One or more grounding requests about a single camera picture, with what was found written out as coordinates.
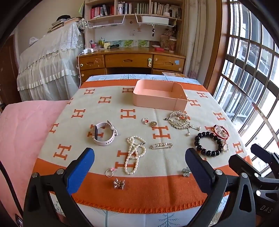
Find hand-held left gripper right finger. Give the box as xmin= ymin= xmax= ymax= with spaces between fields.
xmin=185 ymin=148 xmax=258 ymax=227

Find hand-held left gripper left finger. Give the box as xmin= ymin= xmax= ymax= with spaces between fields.
xmin=23 ymin=147 xmax=95 ymax=227

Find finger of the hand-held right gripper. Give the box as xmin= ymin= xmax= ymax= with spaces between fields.
xmin=250 ymin=143 xmax=279 ymax=173
xmin=228 ymin=154 xmax=279 ymax=197

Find black bead bracelet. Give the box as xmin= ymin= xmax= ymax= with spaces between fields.
xmin=194 ymin=131 xmax=224 ymax=157

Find red string bracelets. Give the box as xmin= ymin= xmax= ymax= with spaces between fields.
xmin=212 ymin=124 xmax=230 ymax=141

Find small butterfly hair clip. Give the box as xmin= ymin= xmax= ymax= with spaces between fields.
xmin=113 ymin=178 xmax=125 ymax=189

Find pink band smart watch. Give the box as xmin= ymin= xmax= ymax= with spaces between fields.
xmin=88 ymin=121 xmax=118 ymax=146

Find silver rhinestone hair comb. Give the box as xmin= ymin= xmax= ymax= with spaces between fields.
xmin=164 ymin=110 xmax=201 ymax=137

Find pink storage box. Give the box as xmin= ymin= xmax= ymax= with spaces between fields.
xmin=133 ymin=79 xmax=188 ymax=111

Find orange and beige blanket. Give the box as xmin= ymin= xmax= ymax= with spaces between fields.
xmin=33 ymin=81 xmax=253 ymax=213

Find pearl safety pin brooch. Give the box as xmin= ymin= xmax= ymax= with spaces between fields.
xmin=150 ymin=142 xmax=173 ymax=150

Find pink blanket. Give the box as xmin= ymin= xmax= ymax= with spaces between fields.
xmin=0 ymin=100 xmax=72 ymax=219

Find window with metal grille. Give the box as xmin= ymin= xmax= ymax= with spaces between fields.
xmin=212 ymin=0 xmax=279 ymax=175

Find orange snack box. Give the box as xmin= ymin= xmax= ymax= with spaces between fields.
xmin=162 ymin=72 xmax=189 ymax=78

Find white lace cover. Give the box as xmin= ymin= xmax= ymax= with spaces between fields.
xmin=17 ymin=22 xmax=85 ymax=101

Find wooden desk with drawers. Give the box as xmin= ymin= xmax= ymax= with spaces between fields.
xmin=77 ymin=47 xmax=186 ymax=83

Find brown wooden door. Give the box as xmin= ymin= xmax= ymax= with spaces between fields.
xmin=0 ymin=35 xmax=22 ymax=105

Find pale floral curtain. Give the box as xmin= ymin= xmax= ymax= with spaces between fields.
xmin=183 ymin=0 xmax=216 ymax=80

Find floral paper cup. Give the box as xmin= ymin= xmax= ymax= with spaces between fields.
xmin=160 ymin=33 xmax=177 ymax=53

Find wooden bookshelf hutch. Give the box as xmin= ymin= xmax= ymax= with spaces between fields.
xmin=84 ymin=0 xmax=184 ymax=53

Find stack of books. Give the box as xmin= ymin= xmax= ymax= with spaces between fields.
xmin=47 ymin=15 xmax=82 ymax=33

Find white plastic tray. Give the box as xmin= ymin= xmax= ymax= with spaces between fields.
xmin=141 ymin=16 xmax=170 ymax=25

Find row of books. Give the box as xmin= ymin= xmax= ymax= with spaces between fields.
xmin=90 ymin=1 xmax=182 ymax=19

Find white pearl necklace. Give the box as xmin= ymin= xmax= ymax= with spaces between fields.
xmin=124 ymin=136 xmax=146 ymax=175

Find black cable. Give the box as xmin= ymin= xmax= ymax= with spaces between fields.
xmin=0 ymin=160 xmax=24 ymax=216

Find white charger cable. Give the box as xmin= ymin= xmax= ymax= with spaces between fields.
xmin=77 ymin=51 xmax=85 ymax=88

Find white wire basket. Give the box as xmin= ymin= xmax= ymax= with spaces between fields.
xmin=87 ymin=14 xmax=126 ymax=29
xmin=135 ymin=13 xmax=176 ymax=28

